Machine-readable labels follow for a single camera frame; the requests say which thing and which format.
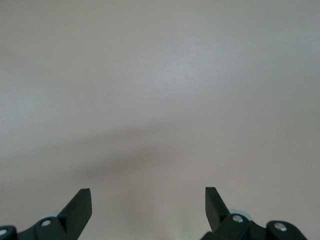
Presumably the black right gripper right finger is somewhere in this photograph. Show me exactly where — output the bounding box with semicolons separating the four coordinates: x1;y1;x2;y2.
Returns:
201;186;309;240

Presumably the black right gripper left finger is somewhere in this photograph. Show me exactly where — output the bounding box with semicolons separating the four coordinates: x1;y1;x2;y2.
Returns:
0;187;93;240

